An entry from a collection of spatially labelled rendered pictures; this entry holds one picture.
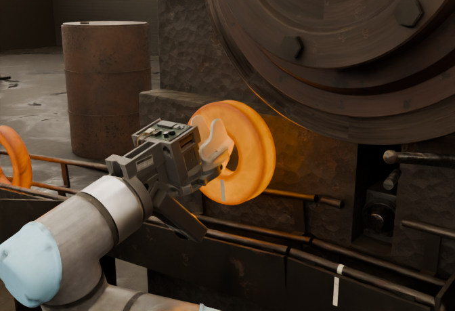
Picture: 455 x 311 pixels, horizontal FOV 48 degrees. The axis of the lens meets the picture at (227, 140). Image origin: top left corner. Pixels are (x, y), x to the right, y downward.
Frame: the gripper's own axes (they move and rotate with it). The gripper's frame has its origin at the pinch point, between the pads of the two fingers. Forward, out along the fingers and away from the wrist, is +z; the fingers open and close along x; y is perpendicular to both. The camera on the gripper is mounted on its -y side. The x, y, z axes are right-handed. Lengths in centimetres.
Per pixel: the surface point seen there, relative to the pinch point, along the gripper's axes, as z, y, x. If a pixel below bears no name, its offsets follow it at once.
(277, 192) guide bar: 3.5, -10.2, -5.0
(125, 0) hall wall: 592, -129, 738
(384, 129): -0.8, 6.2, -24.6
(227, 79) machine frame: 14.1, 3.1, 10.3
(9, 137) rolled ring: -2, -10, 66
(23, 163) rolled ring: -3, -15, 62
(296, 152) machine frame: 6.5, -4.1, -7.5
